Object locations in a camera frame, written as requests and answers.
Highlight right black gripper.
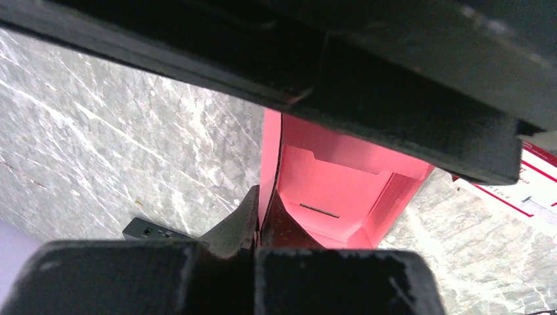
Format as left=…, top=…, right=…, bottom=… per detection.
left=1, top=1, right=556, bottom=185

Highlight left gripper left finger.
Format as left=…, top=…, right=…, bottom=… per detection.
left=1, top=186, right=259, bottom=314

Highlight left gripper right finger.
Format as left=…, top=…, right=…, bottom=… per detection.
left=255, top=194, right=445, bottom=314

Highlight red cardboard paper box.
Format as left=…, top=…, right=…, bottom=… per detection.
left=258, top=110, right=433, bottom=249

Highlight black box near left arm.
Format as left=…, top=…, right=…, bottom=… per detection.
left=122, top=217, right=195, bottom=242

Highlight small red white box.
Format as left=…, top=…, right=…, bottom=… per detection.
left=452, top=142, right=556, bottom=239

